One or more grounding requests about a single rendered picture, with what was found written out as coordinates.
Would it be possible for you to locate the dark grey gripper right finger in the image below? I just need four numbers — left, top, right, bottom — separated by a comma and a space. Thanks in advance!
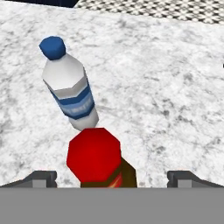
166, 171, 224, 189

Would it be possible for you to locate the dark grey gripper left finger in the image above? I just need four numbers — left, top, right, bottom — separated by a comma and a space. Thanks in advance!
0, 171, 58, 189

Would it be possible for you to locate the brown bottle red cap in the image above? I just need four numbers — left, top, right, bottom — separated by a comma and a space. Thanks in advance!
66, 127, 138, 189

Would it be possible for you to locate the white plastic bottle blue cap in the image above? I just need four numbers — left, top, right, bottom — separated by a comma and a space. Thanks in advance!
38, 35, 100, 132

